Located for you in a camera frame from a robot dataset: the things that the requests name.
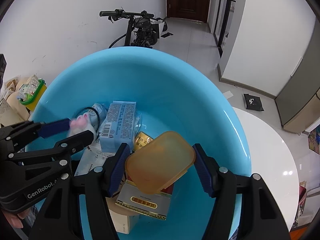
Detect assorted small packets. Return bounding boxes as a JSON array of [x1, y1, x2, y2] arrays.
[[17, 75, 42, 100]]

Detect blue tissue packet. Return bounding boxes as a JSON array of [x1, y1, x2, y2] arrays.
[[99, 101, 137, 153]]

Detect gold small box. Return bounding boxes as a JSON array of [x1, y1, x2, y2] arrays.
[[134, 131, 154, 153]]

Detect black framed glass sliding door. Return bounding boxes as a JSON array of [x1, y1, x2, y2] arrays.
[[214, 0, 238, 57]]

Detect colourful picture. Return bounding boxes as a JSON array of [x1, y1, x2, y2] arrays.
[[307, 126, 320, 154]]

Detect blue plastic basin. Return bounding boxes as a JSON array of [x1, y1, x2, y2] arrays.
[[25, 47, 252, 240]]

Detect white red gold cigarette box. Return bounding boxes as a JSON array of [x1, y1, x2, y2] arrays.
[[115, 179, 175, 221]]

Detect beige paper bags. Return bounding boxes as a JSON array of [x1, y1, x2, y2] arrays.
[[0, 75, 32, 128]]

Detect black bicycle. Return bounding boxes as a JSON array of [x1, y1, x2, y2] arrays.
[[99, 9, 173, 48]]

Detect person's left hand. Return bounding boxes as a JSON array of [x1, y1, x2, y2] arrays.
[[0, 205, 39, 229]]

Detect red brown bag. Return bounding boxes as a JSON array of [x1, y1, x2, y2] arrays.
[[291, 180, 309, 228]]

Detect orange translucent plastic case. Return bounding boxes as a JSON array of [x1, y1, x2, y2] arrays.
[[125, 131, 197, 195]]

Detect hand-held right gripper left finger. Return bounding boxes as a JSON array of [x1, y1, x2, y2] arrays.
[[30, 142, 131, 240]]

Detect white rabbit hair tie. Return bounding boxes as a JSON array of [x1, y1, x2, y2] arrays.
[[69, 107, 100, 140]]

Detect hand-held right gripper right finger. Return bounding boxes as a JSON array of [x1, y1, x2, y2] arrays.
[[192, 143, 293, 240]]

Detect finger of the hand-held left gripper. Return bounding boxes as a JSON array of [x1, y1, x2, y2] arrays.
[[0, 118, 72, 153], [9, 129, 94, 174]]

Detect cream cardboard box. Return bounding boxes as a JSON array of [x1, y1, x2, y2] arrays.
[[105, 197, 140, 235]]

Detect yellow basket with green rim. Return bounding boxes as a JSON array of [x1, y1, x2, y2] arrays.
[[19, 79, 48, 112]]

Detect black plastic bag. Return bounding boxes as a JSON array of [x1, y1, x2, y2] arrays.
[[242, 93, 265, 112]]

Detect grey and gold refrigerator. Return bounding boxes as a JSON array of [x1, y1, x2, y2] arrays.
[[275, 20, 320, 133]]

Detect white printed pouch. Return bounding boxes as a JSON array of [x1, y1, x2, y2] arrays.
[[74, 142, 118, 178]]

